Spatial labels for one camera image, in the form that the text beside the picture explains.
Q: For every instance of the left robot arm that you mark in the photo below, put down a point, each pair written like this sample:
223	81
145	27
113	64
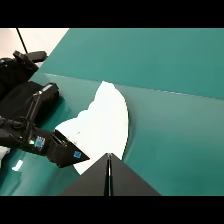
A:
13	80

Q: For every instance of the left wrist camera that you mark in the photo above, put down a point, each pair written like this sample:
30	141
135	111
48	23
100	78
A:
45	98

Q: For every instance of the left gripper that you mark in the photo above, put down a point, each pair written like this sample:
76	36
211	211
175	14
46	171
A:
35	142

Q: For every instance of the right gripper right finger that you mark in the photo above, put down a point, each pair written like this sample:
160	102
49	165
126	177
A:
128	183

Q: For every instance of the white garment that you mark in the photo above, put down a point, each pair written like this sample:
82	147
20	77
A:
105	126

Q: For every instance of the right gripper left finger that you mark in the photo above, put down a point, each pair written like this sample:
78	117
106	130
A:
91	181

